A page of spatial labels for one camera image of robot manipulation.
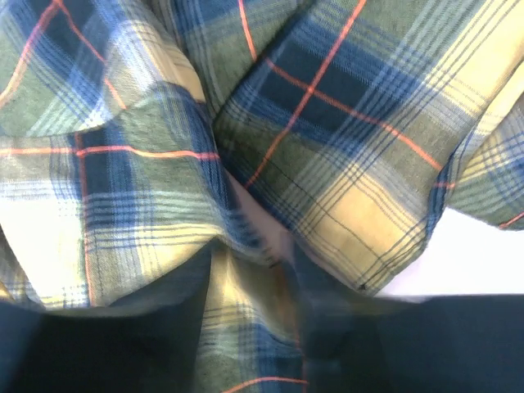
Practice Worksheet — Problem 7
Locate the yellow plaid long sleeve shirt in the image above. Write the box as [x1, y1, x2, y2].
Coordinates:
[1, 1, 523, 392]

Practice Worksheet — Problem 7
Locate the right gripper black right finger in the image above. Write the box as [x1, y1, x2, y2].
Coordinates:
[292, 248, 523, 392]

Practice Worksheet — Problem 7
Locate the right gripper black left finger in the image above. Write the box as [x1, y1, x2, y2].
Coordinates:
[1, 245, 213, 392]

